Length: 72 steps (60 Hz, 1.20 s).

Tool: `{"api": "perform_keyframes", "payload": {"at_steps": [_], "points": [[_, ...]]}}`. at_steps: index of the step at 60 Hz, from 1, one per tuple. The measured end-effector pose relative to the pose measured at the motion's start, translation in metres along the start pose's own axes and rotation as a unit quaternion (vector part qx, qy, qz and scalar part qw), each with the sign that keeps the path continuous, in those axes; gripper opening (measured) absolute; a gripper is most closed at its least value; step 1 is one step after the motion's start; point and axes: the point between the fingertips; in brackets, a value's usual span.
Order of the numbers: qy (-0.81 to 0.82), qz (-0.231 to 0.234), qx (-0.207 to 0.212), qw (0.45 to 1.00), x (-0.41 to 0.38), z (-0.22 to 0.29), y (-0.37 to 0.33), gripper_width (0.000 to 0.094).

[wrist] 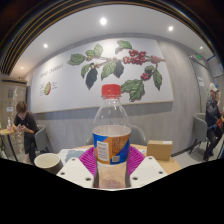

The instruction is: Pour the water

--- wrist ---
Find brown cardboard box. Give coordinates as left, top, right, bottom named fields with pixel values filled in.
left=146, top=139, right=174, bottom=162

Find round recessed ceiling lights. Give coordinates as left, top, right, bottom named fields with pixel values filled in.
left=19, top=16, right=176, bottom=71

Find person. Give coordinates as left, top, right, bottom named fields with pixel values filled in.
left=11, top=100, right=40, bottom=164
left=203, top=82, right=224, bottom=162

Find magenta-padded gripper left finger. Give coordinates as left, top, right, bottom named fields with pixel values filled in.
left=56, top=146, right=99, bottom=189

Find coffee plant wall mural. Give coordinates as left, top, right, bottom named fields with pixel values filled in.
left=29, top=37, right=174, bottom=114

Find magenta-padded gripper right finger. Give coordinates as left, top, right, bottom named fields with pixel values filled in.
left=127, top=145, right=168, bottom=188

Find small round wooden table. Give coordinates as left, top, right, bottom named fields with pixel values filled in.
left=0, top=128, right=18, bottom=161

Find white sheet with blue-grey print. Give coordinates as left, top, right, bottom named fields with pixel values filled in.
left=58, top=148, right=88, bottom=166

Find black mug, white inside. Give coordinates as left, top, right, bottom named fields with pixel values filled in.
left=33, top=152, right=64, bottom=175

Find small clear bottle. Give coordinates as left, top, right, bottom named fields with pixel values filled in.
left=6, top=116, right=13, bottom=132

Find clear red-capped drink bottle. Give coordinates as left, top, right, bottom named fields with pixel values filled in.
left=92, top=83, right=132, bottom=190

